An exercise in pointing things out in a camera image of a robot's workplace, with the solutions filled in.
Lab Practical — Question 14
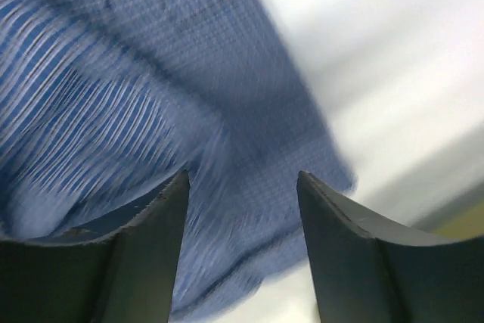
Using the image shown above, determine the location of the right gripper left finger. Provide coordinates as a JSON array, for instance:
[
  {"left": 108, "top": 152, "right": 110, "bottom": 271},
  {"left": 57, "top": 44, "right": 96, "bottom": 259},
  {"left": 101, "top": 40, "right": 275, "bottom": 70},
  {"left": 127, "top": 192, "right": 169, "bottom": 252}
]
[{"left": 1, "top": 172, "right": 189, "bottom": 322}]

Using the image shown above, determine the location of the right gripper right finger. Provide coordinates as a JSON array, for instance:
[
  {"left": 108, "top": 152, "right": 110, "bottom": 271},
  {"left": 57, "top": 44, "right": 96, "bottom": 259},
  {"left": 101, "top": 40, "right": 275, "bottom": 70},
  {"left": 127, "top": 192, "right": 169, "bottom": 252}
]
[{"left": 297, "top": 172, "right": 483, "bottom": 323}]

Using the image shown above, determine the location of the blue checkered long sleeve shirt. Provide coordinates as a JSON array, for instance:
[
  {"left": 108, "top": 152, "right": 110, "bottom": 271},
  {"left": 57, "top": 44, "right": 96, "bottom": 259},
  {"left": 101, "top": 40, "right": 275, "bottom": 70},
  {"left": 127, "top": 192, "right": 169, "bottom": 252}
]
[{"left": 1, "top": 0, "right": 353, "bottom": 322}]

